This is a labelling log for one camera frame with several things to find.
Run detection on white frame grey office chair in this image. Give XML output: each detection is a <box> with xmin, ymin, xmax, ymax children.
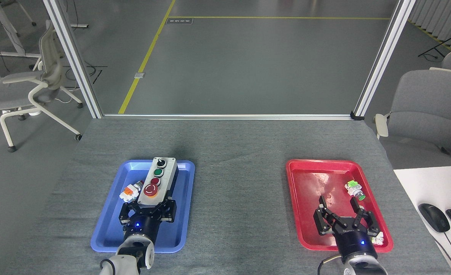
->
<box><xmin>0</xmin><ymin>20</ymin><xmax>84</xmax><ymax>153</ymax></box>

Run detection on black computer mouse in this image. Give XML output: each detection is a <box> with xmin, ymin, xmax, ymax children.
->
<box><xmin>418</xmin><ymin>203</ymin><xmax>451</xmax><ymax>233</ymax></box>

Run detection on white desk frame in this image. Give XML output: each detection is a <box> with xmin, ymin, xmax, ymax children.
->
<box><xmin>0</xmin><ymin>0</ymin><xmax>89</xmax><ymax>83</ymax></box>

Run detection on white curtain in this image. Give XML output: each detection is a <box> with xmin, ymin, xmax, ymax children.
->
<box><xmin>408</xmin><ymin>0</ymin><xmax>451</xmax><ymax>42</ymax></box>

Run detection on green push button switch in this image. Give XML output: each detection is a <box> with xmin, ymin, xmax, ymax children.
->
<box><xmin>345</xmin><ymin>180</ymin><xmax>366</xmax><ymax>201</ymax></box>

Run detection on black tripod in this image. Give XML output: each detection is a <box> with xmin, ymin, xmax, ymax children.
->
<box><xmin>418</xmin><ymin>21</ymin><xmax>451</xmax><ymax>60</ymax></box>

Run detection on silver aluminium rail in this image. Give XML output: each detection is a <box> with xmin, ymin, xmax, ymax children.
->
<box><xmin>102</xmin><ymin>113</ymin><xmax>354</xmax><ymax>121</ymax></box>

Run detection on grey control box with buttons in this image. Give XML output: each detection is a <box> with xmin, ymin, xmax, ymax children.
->
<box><xmin>137</xmin><ymin>157</ymin><xmax>179</xmax><ymax>209</ymax></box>

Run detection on white desk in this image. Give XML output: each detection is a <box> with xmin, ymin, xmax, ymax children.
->
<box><xmin>393</xmin><ymin>165</ymin><xmax>451</xmax><ymax>275</ymax></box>

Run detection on black floor cables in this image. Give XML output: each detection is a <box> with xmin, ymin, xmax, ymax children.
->
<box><xmin>63</xmin><ymin>65</ymin><xmax>108</xmax><ymax>85</ymax></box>

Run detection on large grey upholstered chair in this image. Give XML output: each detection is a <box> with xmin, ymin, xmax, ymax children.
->
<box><xmin>375</xmin><ymin>68</ymin><xmax>451</xmax><ymax>167</ymax></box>

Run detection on red plastic tray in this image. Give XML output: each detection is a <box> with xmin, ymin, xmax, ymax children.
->
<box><xmin>286</xmin><ymin>159</ymin><xmax>394</xmax><ymax>252</ymax></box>

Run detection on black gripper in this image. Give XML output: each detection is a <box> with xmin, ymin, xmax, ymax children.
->
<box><xmin>313</xmin><ymin>196</ymin><xmax>380</xmax><ymax>261</ymax></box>
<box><xmin>119</xmin><ymin>199</ymin><xmax>177</xmax><ymax>245</ymax></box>

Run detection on silver aluminium post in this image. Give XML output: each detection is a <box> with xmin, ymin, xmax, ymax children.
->
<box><xmin>351</xmin><ymin>0</ymin><xmax>417</xmax><ymax>121</ymax></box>
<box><xmin>43</xmin><ymin>0</ymin><xmax>104</xmax><ymax>119</ymax></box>

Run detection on blue plastic tray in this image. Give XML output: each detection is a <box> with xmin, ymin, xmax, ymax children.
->
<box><xmin>91</xmin><ymin>160</ymin><xmax>195</xmax><ymax>253</ymax></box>

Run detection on red push button switch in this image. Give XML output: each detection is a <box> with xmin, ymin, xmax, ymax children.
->
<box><xmin>119</xmin><ymin>181</ymin><xmax>146</xmax><ymax>203</ymax></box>

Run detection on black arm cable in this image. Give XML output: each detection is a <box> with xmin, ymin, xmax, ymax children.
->
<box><xmin>317</xmin><ymin>255</ymin><xmax>343</xmax><ymax>275</ymax></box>

